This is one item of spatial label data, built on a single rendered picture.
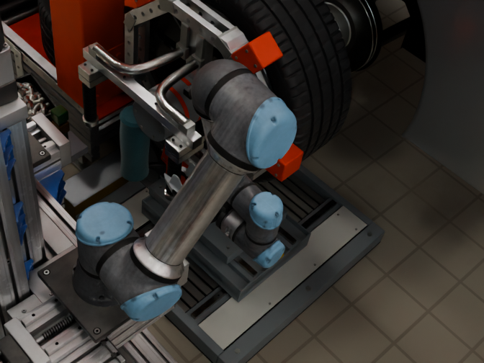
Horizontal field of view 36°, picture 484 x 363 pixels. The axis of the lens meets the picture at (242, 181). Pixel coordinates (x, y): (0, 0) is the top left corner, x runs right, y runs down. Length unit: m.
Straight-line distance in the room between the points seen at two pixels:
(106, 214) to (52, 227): 0.40
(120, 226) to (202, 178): 0.24
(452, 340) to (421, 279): 0.26
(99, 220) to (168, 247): 0.19
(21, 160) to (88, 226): 0.19
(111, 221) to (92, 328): 0.26
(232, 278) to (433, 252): 0.85
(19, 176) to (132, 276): 0.33
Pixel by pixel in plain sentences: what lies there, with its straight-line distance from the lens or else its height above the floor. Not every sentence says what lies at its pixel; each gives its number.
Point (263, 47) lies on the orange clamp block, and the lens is 1.80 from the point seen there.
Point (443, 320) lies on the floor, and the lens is 2.84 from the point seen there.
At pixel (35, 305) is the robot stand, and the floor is 0.73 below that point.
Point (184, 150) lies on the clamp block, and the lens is 1.82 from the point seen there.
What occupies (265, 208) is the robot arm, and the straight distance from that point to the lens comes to 1.65.
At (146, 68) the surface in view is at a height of 1.01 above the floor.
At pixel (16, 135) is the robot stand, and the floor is 1.19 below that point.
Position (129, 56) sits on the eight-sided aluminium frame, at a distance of 2.23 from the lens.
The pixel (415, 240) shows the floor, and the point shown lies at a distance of 3.00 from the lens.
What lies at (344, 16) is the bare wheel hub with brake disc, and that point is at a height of 0.91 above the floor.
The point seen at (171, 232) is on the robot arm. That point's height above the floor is 1.14.
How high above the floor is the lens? 2.31
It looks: 50 degrees down
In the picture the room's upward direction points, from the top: 11 degrees clockwise
